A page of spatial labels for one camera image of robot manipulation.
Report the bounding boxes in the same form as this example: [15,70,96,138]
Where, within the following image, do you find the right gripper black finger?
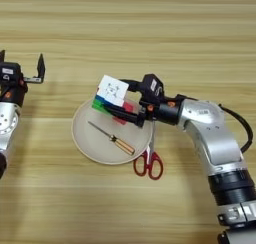
[99,102,146,128]
[119,78,144,93]

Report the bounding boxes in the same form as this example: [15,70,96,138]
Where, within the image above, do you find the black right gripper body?
[137,97,183,128]

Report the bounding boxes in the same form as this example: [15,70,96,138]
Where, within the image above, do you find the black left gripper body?
[0,75,43,107]

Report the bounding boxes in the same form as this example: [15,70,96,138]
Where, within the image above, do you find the red cube block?
[112,101,135,126]

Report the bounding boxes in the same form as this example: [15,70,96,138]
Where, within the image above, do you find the multicolour puzzle cube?
[92,74,130,116]

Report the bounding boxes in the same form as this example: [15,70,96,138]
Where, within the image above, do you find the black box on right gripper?
[141,73,165,106]

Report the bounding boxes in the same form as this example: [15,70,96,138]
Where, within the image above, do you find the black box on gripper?
[0,61,23,83]
[141,73,165,106]

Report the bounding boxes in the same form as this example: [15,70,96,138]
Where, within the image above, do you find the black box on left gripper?
[0,61,23,83]

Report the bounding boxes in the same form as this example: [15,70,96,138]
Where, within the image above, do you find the round beige plate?
[71,96,154,166]

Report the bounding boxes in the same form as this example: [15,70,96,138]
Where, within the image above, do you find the screwdriver with amber handle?
[87,120,136,156]

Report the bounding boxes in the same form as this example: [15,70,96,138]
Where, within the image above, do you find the red handled scissors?
[133,121,164,181]

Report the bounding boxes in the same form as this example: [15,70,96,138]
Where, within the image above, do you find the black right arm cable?
[218,103,254,154]

